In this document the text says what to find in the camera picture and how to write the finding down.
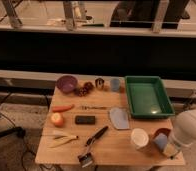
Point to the blue yellow sponge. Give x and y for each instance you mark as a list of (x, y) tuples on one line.
[(167, 148)]

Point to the red bowl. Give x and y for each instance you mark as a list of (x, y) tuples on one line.
[(164, 131)]

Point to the purple bowl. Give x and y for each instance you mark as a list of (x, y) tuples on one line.
[(66, 83)]

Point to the dark red grapes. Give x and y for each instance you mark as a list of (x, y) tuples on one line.
[(84, 90)]

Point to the blue grey cup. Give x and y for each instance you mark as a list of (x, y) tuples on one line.
[(115, 84)]

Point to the black rectangular block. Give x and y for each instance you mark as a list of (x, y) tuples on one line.
[(86, 120)]

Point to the wooden table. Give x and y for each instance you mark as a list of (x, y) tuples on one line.
[(113, 148)]

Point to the orange carrot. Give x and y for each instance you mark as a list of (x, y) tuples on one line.
[(62, 108)]

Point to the green plastic tray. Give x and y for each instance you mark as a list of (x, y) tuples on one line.
[(147, 98)]

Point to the peach apple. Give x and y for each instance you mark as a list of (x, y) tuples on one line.
[(57, 119)]

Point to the yellow banana peel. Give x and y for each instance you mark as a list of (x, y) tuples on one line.
[(61, 138)]

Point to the white cup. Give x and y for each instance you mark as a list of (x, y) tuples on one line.
[(139, 138)]

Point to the black-handled brush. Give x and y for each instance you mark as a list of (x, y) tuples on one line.
[(86, 159)]

